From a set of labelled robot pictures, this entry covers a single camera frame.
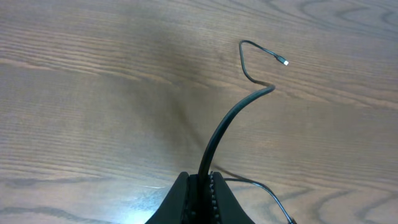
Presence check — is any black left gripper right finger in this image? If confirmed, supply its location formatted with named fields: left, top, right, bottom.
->
left=211, top=172, right=254, bottom=224

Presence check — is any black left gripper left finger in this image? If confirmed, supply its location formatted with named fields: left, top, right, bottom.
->
left=146, top=172, right=189, bottom=224

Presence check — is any black usb cable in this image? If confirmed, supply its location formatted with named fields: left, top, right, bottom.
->
left=197, top=39, right=298, bottom=224

